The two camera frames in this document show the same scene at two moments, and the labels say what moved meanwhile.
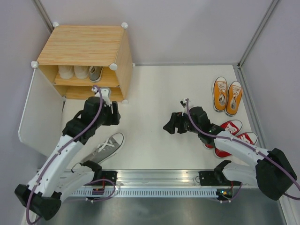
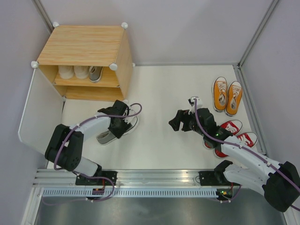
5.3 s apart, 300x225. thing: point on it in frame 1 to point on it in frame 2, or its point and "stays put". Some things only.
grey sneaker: [95, 73] stays put
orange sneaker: [220, 88] stays put
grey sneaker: [106, 149] to [107, 137]
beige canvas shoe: [66, 71] stays put
